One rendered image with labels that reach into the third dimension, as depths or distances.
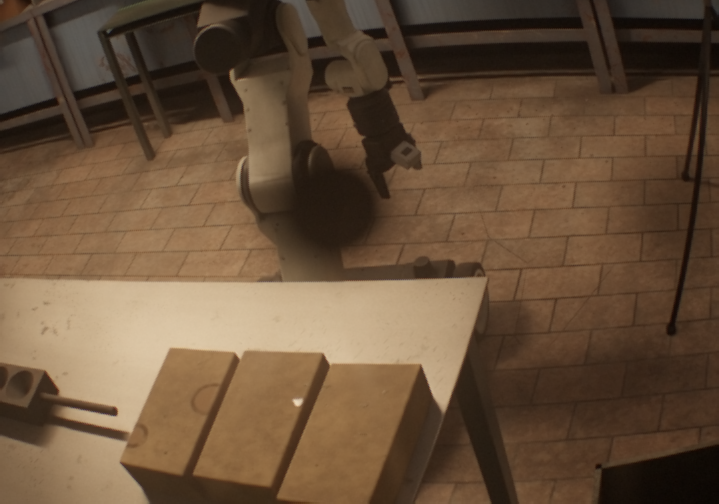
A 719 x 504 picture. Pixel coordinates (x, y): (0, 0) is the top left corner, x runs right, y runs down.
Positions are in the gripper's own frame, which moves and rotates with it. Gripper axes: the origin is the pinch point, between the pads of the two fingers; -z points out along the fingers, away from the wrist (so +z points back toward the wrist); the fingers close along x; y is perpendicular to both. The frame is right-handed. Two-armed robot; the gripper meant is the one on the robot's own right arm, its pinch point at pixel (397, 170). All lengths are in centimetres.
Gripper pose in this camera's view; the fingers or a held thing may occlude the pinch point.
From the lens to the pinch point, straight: 200.2
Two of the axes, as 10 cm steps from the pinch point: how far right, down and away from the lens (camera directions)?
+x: 6.3, -5.8, 5.2
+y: -7.0, -1.2, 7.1
